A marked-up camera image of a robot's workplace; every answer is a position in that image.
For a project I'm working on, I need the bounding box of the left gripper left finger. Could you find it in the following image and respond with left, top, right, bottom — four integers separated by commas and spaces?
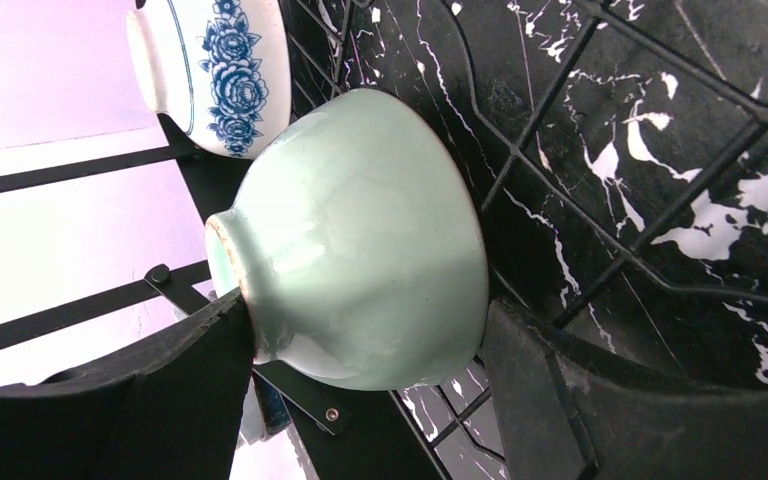
0, 292, 255, 479

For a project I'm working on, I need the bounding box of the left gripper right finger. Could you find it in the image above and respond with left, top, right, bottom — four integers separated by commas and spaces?
480, 299, 768, 479

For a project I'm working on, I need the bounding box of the pale green ceramic bowl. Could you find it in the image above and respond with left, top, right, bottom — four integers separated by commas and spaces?
205, 88, 489, 391

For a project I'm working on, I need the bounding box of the black wire dish rack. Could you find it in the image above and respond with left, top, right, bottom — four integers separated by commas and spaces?
0, 0, 768, 480

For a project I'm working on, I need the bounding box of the blue white patterned bowl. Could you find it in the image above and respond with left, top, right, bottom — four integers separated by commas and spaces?
125, 0, 292, 160

